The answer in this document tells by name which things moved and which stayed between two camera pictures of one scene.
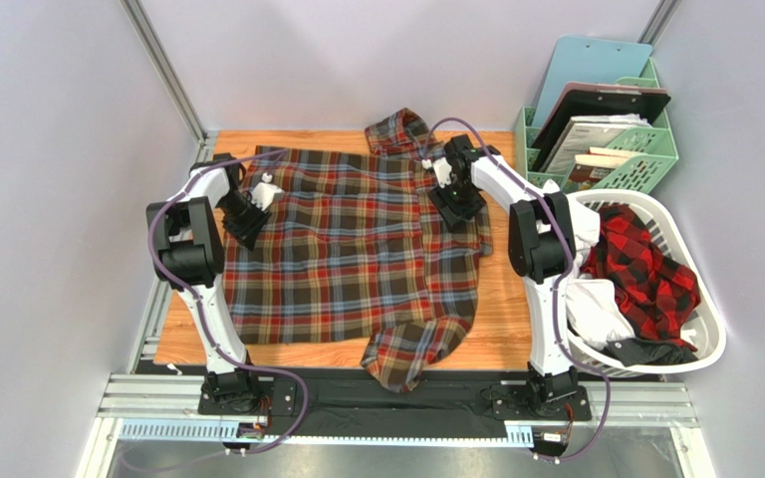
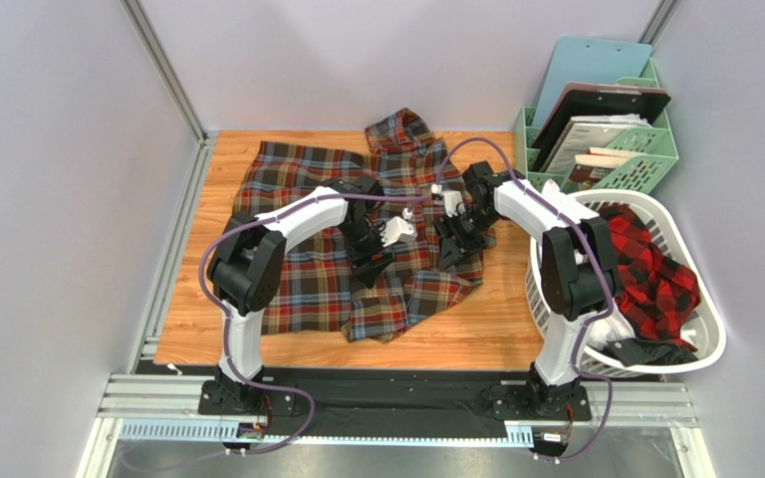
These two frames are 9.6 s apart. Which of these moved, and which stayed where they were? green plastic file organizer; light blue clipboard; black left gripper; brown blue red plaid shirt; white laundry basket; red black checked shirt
Moved: brown blue red plaid shirt; black left gripper
Stayed: white laundry basket; red black checked shirt; green plastic file organizer; light blue clipboard
